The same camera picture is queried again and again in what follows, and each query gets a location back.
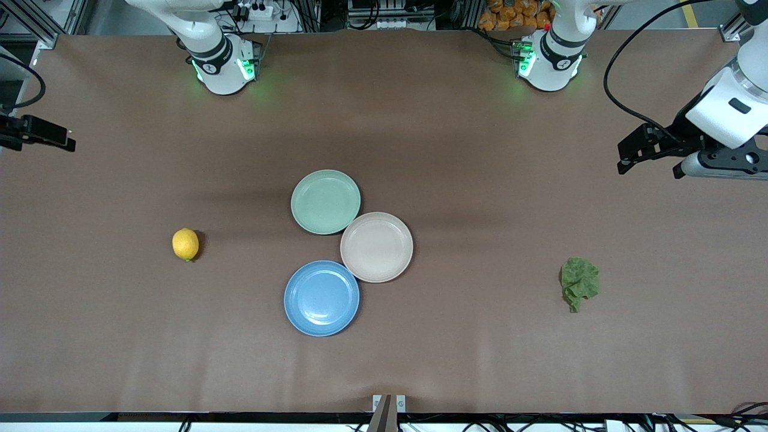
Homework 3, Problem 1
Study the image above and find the green lettuce leaf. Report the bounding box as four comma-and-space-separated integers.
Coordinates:
560, 257, 601, 314

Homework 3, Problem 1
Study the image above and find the yellow lemon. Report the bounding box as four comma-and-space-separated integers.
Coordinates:
172, 227, 200, 262

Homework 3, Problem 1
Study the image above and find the orange net bag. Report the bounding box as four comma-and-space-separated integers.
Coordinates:
478, 0, 556, 32

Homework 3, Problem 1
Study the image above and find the white power strip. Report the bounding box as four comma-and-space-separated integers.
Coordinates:
231, 0, 278, 22

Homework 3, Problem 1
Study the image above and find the pale green round plate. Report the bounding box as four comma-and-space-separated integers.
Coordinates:
290, 169, 362, 235

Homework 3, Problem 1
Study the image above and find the beige round plate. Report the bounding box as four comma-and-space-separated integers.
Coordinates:
340, 211, 414, 283

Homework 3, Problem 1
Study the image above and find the metal equipment rack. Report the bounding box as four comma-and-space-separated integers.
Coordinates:
347, 0, 436, 31

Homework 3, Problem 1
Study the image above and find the blue round plate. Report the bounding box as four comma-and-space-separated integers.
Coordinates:
283, 260, 361, 337

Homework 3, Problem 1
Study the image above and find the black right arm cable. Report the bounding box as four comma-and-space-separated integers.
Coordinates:
0, 53, 46, 112

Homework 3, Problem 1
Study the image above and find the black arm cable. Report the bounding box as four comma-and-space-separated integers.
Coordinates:
603, 0, 745, 145
0, 53, 46, 112

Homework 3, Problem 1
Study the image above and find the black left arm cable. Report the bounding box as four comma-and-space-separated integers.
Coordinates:
603, 0, 745, 145

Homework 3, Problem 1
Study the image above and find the aluminium frame post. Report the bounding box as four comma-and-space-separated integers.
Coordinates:
0, 0, 91, 50
720, 9, 754, 43

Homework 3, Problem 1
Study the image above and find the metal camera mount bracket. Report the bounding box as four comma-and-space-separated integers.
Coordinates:
367, 394, 407, 432

